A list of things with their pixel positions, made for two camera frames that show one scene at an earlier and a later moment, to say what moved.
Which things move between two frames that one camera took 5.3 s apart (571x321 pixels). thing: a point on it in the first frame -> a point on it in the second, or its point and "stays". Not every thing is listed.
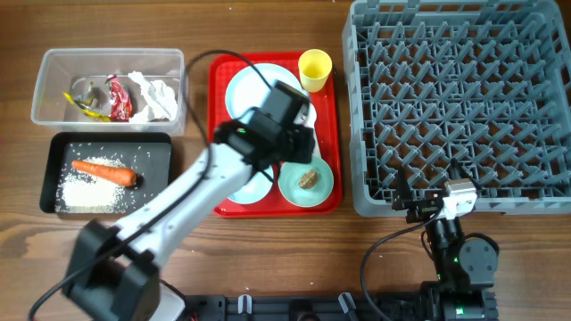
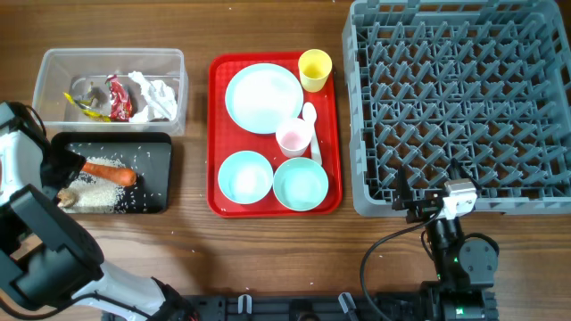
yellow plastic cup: x=314 y=66 stays
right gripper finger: x=404 y=192 stays
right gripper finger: x=458 y=172 stays
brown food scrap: x=309 y=179 -> x=67 y=198
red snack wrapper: x=121 y=107 stays
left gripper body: x=298 y=147 -> x=56 y=168
